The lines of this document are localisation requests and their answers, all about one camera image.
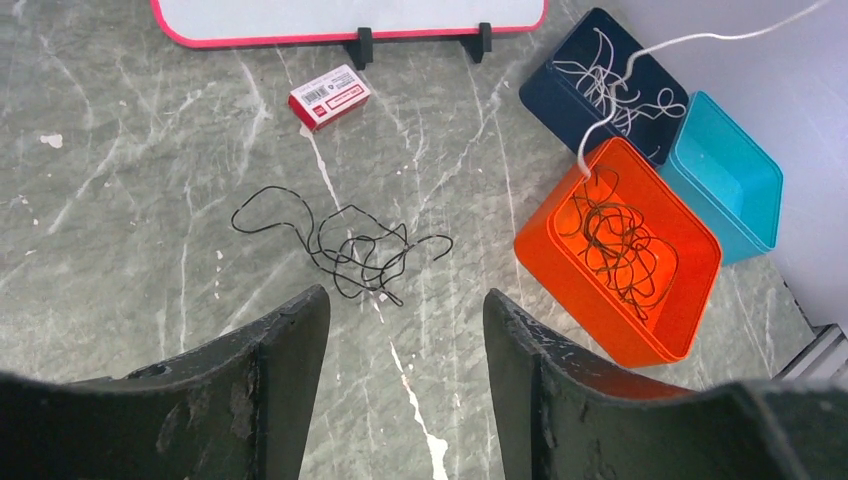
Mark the orange plastic tray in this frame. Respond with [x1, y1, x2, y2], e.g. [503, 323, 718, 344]
[514, 137, 722, 368]

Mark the dark navy plastic tray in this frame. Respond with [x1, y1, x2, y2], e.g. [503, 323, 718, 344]
[519, 8, 689, 169]

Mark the small red white box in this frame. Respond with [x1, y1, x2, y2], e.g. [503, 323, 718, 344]
[288, 65, 371, 131]

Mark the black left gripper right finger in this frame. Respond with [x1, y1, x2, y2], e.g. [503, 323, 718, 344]
[483, 289, 847, 479]

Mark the pink framed whiteboard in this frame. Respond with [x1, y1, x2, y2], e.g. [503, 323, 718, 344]
[150, 0, 548, 49]

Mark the black whiteboard stand foot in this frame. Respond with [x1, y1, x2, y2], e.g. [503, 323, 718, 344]
[344, 27, 374, 71]
[459, 22, 493, 64]

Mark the aluminium frame rail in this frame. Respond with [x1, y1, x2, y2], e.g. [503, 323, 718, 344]
[776, 324, 847, 385]

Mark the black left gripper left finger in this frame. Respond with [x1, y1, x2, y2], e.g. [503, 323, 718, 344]
[1, 285, 331, 479]

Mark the light blue plastic tray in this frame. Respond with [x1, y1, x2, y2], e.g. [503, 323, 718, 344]
[659, 91, 784, 265]

